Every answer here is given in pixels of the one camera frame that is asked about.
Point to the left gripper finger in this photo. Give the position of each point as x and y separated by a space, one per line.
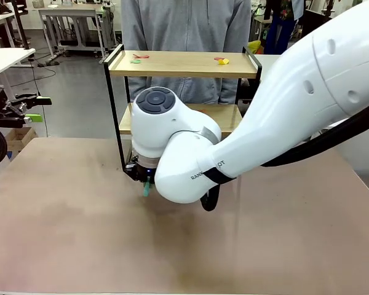
34 118
43 101

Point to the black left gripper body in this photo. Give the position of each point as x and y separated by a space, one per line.
6 115

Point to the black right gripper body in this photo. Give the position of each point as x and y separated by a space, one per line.
140 172

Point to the teal microfibre duster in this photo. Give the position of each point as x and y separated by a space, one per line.
146 190

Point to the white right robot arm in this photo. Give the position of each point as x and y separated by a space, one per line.
295 92

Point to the brown cardboard box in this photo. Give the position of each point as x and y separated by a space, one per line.
20 138

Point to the white desk with white legs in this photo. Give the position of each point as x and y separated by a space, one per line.
6 58

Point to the black pole stand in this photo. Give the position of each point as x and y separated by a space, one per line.
20 21

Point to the grey metal workbench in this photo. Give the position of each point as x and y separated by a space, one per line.
67 12

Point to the green paper scrap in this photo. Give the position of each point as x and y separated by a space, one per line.
136 61

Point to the black office chair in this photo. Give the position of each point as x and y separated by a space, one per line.
244 92

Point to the yellow paper scrap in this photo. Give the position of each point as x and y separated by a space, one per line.
224 62

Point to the person in grey hoodie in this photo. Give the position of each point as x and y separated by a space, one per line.
184 24

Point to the white desk with rounded corner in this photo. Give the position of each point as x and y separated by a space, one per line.
266 61

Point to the yellow plastic bag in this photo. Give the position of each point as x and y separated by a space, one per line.
254 46

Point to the person in blue trousers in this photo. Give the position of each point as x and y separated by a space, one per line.
280 30

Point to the black computer monitor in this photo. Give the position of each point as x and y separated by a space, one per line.
313 21

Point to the wooden shelf with black frame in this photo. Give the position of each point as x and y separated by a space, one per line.
178 64

